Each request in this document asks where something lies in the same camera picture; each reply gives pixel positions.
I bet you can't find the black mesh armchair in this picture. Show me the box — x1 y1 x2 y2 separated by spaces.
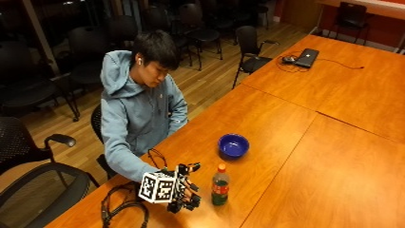
0 116 79 175
0 161 101 228

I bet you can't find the green bottle with orange cap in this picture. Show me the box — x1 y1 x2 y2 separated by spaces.
210 162 232 206

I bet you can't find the thin black cable loop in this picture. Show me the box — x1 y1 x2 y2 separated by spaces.
146 147 169 170

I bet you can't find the white marker cube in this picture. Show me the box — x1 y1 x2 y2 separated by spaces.
138 171 178 204

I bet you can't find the black armrest chair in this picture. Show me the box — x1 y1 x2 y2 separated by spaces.
230 25 281 90

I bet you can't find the black plain chair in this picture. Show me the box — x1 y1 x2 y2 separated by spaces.
333 1 374 44

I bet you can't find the black laptop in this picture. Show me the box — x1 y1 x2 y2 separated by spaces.
293 47 320 69

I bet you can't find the black mesh office chair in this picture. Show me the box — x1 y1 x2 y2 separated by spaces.
89 104 118 181

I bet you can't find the thick black cable bundle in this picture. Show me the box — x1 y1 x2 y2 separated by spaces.
100 181 150 228

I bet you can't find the cluster of dark stacking chairs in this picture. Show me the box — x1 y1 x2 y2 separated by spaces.
0 0 270 123

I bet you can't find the thin black laptop cable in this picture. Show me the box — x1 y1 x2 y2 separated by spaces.
276 50 366 74

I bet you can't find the blue bowl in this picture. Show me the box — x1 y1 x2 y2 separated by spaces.
216 133 250 159

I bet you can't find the the person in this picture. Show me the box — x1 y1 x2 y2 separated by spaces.
99 29 190 183

